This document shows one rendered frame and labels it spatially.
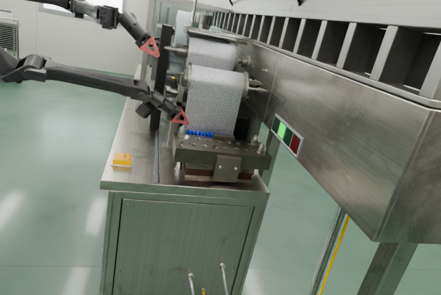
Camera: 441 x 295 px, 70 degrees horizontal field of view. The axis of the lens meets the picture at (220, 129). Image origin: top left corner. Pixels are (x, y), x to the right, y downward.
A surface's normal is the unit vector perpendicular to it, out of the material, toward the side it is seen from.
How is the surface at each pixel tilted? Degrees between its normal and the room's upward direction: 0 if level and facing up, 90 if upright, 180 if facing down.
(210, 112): 90
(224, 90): 90
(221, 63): 92
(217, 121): 90
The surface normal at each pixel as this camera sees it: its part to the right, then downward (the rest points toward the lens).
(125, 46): 0.18, 0.36
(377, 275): -0.96, -0.11
